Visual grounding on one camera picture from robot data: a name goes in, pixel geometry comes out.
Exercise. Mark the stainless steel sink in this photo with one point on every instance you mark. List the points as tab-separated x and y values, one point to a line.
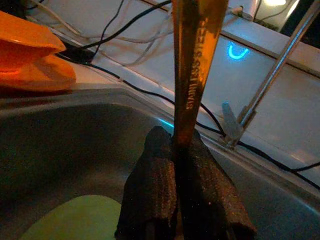
75	150

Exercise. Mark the stainless steel utensil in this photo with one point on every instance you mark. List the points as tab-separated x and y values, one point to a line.
195	75

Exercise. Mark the black power adapter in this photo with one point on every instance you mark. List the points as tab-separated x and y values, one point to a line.
75	53

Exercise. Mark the green plate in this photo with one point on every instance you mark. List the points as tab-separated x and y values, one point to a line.
75	220

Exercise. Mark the orange plastic plate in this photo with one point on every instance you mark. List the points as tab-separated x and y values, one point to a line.
25	62

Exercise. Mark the white charger block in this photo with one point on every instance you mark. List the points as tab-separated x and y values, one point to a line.
246	11

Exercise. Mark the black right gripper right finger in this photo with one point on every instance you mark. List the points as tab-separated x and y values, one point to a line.
205	200

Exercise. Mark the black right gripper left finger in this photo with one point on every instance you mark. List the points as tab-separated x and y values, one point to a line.
152	190

